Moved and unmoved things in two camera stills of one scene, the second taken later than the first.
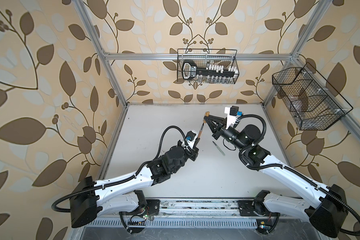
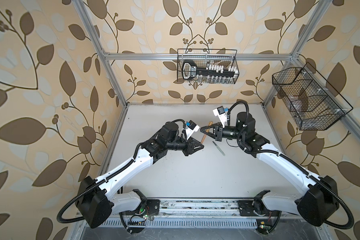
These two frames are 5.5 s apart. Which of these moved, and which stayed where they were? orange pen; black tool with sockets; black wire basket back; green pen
Moved: orange pen
Stayed: black wire basket back; black tool with sockets; green pen
